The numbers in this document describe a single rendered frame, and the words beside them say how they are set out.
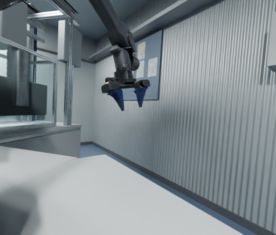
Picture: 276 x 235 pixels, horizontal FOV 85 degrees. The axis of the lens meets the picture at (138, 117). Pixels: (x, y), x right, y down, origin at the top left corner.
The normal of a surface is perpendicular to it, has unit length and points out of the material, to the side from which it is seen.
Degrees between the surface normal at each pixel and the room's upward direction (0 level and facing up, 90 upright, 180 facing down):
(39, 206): 0
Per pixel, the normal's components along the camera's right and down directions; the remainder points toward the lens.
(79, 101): 0.62, 0.07
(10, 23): 0.97, 0.07
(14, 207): 0.06, -1.00
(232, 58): -0.78, -0.01
